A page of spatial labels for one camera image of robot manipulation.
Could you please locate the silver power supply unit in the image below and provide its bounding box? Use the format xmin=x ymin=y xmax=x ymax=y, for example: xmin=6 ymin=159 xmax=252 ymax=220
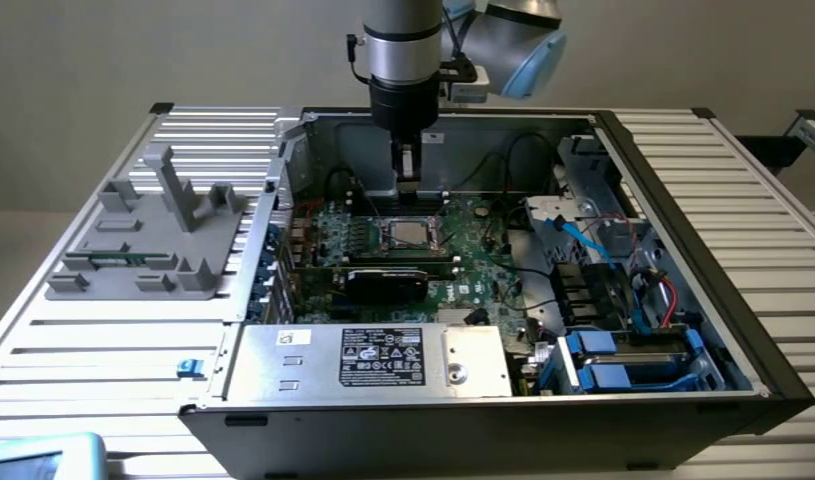
xmin=221 ymin=322 xmax=514 ymax=402

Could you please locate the black open PC case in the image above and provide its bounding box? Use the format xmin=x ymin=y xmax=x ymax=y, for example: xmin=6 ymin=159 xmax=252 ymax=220
xmin=178 ymin=106 xmax=815 ymax=480

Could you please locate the disk bay with blue brackets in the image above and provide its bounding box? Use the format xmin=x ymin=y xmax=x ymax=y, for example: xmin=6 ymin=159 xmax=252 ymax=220
xmin=556 ymin=326 xmax=724 ymax=397

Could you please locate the red SATA wire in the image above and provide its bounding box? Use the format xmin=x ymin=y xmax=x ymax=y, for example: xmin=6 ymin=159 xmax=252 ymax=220
xmin=661 ymin=277 xmax=681 ymax=329

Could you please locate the black RAM slot bank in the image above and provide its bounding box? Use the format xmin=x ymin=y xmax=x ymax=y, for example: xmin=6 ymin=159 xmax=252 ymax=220
xmin=350 ymin=195 xmax=445 ymax=217
xmin=349 ymin=251 xmax=464 ymax=266

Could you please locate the short blue SATA wire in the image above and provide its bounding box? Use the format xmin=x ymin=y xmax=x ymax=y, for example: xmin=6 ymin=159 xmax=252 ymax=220
xmin=628 ymin=273 xmax=652 ymax=335

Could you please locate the silver CPU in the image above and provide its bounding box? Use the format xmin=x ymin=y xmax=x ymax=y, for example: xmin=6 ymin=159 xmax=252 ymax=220
xmin=389 ymin=221 xmax=437 ymax=249

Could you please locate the black case fan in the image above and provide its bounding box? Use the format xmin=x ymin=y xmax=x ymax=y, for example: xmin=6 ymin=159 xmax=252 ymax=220
xmin=552 ymin=261 xmax=634 ymax=332

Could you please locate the CPU socket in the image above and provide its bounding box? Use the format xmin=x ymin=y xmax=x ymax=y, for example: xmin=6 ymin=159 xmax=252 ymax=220
xmin=376 ymin=214 xmax=450 ymax=257

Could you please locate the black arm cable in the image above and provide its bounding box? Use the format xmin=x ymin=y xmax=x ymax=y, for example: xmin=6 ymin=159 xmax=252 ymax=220
xmin=345 ymin=33 xmax=376 ymax=87

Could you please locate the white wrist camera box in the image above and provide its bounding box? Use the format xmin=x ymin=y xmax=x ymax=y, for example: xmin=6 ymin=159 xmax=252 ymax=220
xmin=449 ymin=64 xmax=493 ymax=105

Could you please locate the black power wire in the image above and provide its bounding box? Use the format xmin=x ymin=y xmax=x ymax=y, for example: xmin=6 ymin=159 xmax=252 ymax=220
xmin=472 ymin=131 xmax=557 ymax=195

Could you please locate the grey parts rack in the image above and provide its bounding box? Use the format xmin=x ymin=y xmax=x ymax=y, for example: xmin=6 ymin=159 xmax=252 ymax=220
xmin=43 ymin=145 xmax=250 ymax=302

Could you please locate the silver chipset heatsink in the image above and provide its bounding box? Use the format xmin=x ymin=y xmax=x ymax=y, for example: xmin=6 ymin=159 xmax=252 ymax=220
xmin=437 ymin=308 xmax=481 ymax=327

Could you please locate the black graphics card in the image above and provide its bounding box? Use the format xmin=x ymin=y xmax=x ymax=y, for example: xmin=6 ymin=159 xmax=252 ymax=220
xmin=292 ymin=266 xmax=460 ymax=305

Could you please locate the green Dell motherboard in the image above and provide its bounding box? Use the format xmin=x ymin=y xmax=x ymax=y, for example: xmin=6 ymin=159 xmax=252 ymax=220
xmin=285 ymin=193 xmax=550 ymax=352

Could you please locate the teal framed screen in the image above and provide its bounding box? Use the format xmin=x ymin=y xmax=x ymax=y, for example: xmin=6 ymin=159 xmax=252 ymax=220
xmin=0 ymin=431 xmax=110 ymax=480

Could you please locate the metal slat side table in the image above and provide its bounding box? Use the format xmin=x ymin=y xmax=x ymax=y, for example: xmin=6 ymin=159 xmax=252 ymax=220
xmin=783 ymin=108 xmax=815 ymax=164

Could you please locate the long blue SATA wire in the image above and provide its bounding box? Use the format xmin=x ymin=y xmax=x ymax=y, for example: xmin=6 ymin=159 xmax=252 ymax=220
xmin=544 ymin=213 xmax=617 ymax=272

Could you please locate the metal drive cage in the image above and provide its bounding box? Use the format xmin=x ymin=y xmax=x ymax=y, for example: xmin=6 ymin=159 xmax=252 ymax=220
xmin=525 ymin=133 xmax=652 ymax=254

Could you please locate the silver hard disk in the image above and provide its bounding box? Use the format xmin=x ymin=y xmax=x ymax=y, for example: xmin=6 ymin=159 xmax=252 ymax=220
xmin=580 ymin=351 xmax=691 ymax=387

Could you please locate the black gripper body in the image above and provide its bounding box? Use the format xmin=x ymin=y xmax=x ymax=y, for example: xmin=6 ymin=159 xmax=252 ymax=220
xmin=369 ymin=78 xmax=440 ymax=137

